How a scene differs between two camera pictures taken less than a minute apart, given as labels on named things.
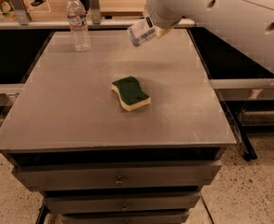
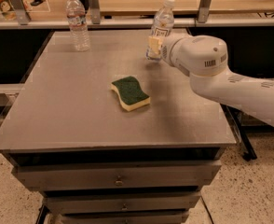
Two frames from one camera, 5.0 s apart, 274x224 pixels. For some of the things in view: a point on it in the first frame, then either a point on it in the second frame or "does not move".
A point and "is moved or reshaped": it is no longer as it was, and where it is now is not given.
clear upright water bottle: x=77 y=21 does not move
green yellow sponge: x=131 y=95 does not move
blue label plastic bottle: x=141 y=30 is moved or reshaped
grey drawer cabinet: x=67 y=135 does not move
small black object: x=37 y=1 does not move
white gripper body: x=165 y=21 to x=168 y=50
